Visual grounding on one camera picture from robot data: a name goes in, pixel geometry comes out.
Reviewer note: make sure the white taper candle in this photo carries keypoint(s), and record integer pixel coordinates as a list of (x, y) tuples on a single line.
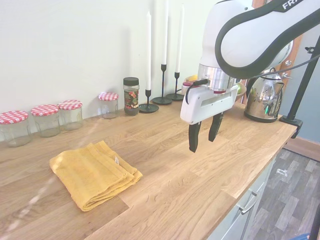
[(149, 50), (179, 40), (164, 32)]

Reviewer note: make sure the spice jar black lid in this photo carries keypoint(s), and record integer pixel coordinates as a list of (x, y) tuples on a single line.
[(131, 98)]

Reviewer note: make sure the black camera stand with clamp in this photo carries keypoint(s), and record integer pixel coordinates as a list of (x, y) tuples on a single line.
[(291, 122)]

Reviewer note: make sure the medium black candle holder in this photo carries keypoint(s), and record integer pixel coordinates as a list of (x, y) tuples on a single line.
[(175, 96)]

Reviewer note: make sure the silver door lock knob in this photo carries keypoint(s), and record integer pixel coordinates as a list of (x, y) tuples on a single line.
[(289, 63)]

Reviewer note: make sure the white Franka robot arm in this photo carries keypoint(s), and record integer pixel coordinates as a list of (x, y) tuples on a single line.
[(240, 37)]

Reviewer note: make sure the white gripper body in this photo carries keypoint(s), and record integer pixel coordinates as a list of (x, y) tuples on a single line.
[(200, 105)]

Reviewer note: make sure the short black candle holder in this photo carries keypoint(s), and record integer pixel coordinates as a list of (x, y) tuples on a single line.
[(148, 107)]

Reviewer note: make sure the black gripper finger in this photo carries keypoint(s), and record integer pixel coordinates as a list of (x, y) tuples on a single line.
[(193, 137), (215, 128)]

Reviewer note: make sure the glass jar red checked lid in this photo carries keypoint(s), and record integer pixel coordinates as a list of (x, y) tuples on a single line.
[(15, 130), (46, 122), (71, 116), (108, 106)]

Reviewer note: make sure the stainless steel kettle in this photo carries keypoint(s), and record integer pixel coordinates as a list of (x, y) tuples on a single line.
[(262, 100)]

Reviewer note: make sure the green apple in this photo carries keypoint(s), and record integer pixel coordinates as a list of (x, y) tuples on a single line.
[(239, 89)]

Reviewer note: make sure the yellow towel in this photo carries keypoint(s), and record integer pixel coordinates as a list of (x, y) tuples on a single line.
[(92, 172)]

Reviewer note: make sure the wooden fruit bowl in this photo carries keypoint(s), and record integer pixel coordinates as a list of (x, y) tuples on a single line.
[(242, 97)]

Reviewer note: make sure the black tripod leg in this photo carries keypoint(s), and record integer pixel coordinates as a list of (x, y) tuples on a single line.
[(315, 227)]

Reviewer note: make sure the yellow lemon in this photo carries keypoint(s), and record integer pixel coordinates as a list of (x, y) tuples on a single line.
[(193, 78)]

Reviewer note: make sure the pale cabinet drawers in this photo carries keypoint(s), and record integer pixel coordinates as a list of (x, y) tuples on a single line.
[(252, 182)]

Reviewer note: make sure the small white floor object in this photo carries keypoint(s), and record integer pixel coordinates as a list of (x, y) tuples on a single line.
[(282, 172)]

